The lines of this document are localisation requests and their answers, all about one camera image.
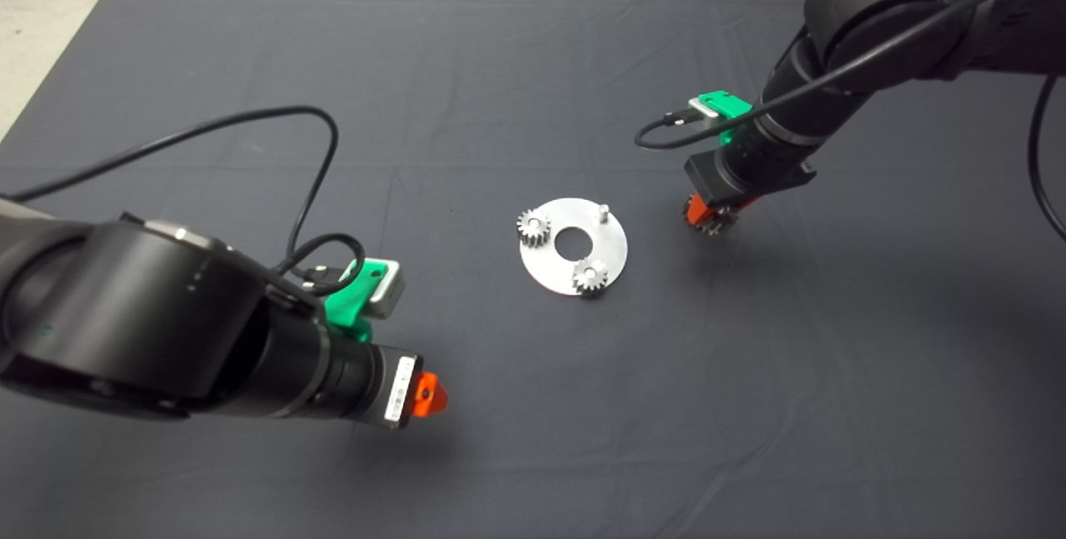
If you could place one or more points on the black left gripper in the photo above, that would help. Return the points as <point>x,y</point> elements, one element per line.
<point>387,387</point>

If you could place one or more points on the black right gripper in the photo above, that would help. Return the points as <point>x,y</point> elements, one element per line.
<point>733,177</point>

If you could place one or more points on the dark steel gear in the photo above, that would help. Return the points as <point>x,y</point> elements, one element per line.
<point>716,222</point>

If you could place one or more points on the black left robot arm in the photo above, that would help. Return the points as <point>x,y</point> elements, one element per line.
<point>125,322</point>

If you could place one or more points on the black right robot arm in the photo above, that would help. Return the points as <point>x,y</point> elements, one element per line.
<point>874,6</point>

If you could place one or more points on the small silver steel gear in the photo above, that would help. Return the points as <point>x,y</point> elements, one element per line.
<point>534,227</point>
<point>590,276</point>

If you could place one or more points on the round metal plate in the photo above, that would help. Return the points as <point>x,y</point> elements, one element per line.
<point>550,272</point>

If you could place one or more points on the dark grey table cloth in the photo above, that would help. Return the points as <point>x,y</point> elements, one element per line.
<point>533,64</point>

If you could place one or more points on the green right camera mount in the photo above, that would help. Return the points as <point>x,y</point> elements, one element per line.
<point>724,103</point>

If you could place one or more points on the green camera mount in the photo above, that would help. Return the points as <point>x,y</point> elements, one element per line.
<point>350,310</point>
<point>724,103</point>

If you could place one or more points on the silver left camera box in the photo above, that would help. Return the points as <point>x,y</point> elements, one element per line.
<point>388,293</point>

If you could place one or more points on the green left camera mount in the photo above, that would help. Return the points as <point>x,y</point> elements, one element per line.
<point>350,310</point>

